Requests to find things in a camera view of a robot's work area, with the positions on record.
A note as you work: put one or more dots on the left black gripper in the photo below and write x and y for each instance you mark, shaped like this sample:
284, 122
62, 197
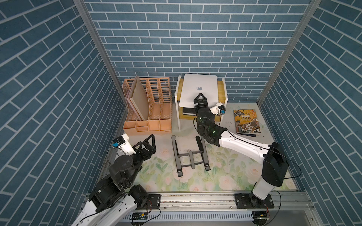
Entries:
150, 149

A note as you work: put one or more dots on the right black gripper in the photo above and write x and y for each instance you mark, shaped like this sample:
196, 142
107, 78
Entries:
202, 103

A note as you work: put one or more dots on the silver laptop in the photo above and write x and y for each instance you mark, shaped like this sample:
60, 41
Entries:
194, 84

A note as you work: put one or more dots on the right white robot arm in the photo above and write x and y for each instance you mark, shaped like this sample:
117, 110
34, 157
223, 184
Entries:
271, 157

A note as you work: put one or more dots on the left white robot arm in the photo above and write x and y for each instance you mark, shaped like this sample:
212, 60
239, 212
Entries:
115, 196

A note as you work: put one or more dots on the black laptop stand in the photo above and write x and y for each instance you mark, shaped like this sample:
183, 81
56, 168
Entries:
202, 151

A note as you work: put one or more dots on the wooden white desk shelf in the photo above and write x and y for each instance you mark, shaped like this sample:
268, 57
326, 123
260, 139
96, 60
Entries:
222, 97

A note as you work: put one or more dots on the colourful illustrated book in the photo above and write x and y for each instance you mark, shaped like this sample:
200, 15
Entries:
246, 121

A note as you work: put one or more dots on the orange plastic file organizer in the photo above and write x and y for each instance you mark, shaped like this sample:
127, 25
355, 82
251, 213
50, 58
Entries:
149, 104

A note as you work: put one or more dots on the brown folder in organizer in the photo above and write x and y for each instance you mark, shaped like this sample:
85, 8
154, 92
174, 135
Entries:
138, 99

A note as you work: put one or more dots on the small green circuit board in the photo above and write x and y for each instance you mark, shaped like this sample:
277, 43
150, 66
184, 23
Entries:
139, 216

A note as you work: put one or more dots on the floral table mat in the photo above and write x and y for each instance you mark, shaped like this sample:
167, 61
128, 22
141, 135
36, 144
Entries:
230, 170

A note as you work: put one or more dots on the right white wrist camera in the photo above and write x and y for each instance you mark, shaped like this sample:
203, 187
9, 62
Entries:
218, 109

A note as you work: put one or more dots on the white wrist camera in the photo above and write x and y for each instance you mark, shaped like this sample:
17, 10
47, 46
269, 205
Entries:
122, 143
218, 109

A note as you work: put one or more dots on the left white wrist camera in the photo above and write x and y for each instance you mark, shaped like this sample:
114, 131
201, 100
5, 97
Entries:
122, 143

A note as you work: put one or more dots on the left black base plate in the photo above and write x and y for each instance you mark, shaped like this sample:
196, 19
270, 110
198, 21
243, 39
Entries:
153, 202

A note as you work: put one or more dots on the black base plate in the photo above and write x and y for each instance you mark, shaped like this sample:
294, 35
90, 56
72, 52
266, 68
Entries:
249, 201
153, 202

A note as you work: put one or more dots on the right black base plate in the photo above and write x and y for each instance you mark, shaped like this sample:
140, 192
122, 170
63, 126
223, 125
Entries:
249, 201

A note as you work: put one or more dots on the aluminium mounting rail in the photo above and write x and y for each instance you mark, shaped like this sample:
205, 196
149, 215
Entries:
216, 201

